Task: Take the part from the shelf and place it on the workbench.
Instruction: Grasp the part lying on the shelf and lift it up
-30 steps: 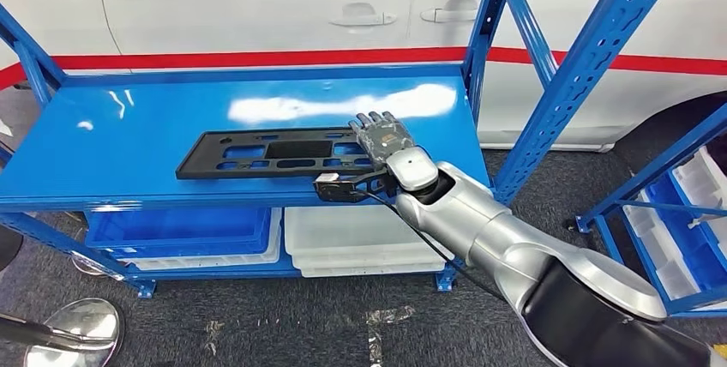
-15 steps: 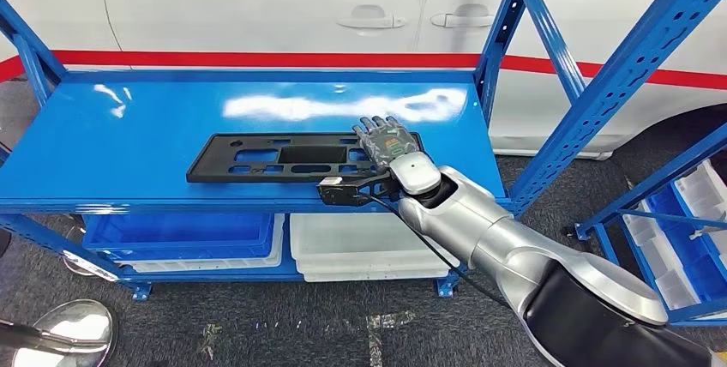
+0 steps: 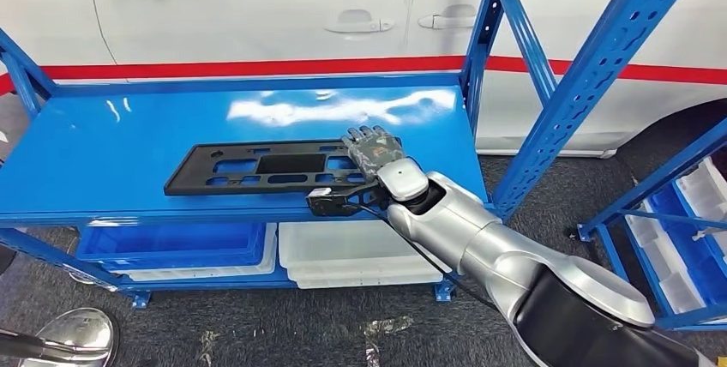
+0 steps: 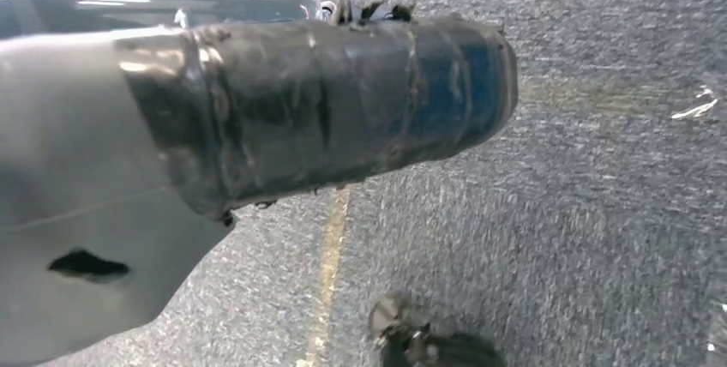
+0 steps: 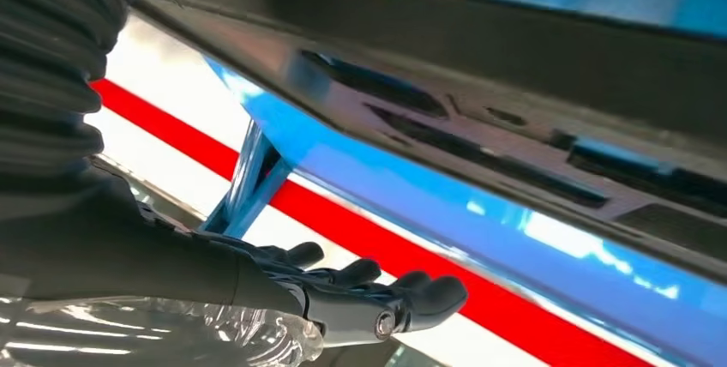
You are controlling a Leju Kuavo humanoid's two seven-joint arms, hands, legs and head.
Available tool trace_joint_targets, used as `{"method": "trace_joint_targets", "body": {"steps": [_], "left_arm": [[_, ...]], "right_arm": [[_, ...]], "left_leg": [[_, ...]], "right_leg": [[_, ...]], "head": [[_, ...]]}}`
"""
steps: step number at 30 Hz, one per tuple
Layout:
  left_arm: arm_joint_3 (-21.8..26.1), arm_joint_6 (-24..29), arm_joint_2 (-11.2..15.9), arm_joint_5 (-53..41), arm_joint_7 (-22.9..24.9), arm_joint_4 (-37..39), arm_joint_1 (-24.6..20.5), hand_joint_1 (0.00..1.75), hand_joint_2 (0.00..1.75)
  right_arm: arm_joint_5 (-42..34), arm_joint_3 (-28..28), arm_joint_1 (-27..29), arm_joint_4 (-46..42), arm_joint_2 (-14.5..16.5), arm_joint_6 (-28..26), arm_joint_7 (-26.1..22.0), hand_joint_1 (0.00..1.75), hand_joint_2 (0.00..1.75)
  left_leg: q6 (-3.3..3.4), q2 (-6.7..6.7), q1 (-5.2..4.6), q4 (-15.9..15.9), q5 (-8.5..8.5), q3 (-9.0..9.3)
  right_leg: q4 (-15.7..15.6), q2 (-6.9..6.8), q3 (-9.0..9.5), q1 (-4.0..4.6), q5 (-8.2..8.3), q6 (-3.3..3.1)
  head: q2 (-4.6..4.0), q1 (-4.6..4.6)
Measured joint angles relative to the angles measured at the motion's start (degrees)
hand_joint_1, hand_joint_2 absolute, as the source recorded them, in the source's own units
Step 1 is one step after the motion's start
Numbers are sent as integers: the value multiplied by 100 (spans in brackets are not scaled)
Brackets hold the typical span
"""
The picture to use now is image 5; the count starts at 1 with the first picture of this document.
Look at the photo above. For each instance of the blue metal shelf rack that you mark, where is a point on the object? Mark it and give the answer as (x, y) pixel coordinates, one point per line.
(397, 182)

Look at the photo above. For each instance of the white car with red stripe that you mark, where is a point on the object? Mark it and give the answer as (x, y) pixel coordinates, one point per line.
(170, 86)

